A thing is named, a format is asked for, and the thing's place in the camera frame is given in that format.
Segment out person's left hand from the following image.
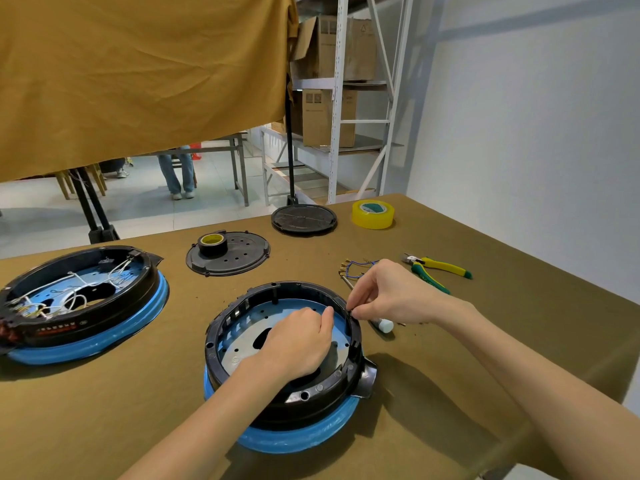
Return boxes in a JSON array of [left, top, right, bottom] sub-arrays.
[[248, 306, 336, 384]]

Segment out person's right hand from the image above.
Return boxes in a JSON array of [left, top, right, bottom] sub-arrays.
[[346, 259, 453, 326]]

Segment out person's left forearm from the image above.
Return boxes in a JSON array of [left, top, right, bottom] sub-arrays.
[[119, 357, 293, 480]]

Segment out person's right forearm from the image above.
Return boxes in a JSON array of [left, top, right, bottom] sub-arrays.
[[435, 295, 640, 480]]

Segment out yellow green pliers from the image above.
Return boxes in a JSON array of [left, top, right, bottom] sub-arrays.
[[401, 253, 473, 295]]

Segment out yellow adhesive tape roll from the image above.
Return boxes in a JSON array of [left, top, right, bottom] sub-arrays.
[[351, 199, 396, 230]]

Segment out black round stand base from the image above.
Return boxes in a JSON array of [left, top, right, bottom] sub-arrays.
[[271, 204, 338, 237]]

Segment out black round perforated bottom plate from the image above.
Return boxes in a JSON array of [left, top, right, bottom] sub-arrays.
[[185, 231, 271, 278]]

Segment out olive brown table cloth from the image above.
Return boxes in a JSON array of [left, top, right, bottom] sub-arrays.
[[0, 193, 640, 480]]

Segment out small dark tape roll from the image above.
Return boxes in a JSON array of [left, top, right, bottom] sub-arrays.
[[198, 233, 227, 258]]

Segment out grey metal table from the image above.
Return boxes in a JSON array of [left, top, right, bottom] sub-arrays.
[[135, 132, 250, 207]]

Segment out black stand pole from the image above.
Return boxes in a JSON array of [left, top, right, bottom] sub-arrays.
[[283, 75, 300, 205]]

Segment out closed cardboard box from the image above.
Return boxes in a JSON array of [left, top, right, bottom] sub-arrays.
[[301, 89, 358, 148]]

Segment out white metal shelf rack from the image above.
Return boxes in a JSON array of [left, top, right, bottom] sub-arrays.
[[260, 0, 416, 206]]

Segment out black tripod legs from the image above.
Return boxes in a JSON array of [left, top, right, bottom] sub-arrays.
[[67, 167, 121, 244]]

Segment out open cardboard box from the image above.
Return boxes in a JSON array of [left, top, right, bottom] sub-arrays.
[[291, 15, 377, 81]]

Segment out wooden stool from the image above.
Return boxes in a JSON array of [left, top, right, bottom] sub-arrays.
[[55, 165, 108, 200]]

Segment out mustard cloth curtain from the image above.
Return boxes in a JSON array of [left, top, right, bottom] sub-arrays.
[[0, 0, 300, 184]]

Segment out white handled screwdriver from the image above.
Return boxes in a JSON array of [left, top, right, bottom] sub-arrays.
[[341, 276, 396, 334]]

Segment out blue wires with terminals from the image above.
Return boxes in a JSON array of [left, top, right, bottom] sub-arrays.
[[339, 258, 381, 286]]

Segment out black blue wired cooker base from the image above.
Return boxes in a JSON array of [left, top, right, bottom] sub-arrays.
[[0, 245, 171, 366]]

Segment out white wire bundle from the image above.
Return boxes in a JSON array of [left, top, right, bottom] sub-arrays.
[[10, 257, 136, 320]]

